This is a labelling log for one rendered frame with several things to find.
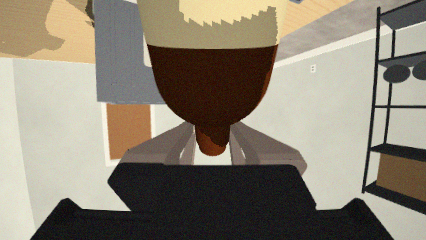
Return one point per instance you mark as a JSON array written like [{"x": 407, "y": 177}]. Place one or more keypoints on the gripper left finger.
[{"x": 166, "y": 148}]

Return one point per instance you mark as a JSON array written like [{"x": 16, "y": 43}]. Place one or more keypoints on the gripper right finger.
[{"x": 261, "y": 149}]

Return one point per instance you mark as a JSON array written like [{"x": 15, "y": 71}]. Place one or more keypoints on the brown bottle with beige label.
[{"x": 212, "y": 60}]

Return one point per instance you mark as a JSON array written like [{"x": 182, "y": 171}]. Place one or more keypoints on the grey divided crate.
[{"x": 121, "y": 55}]

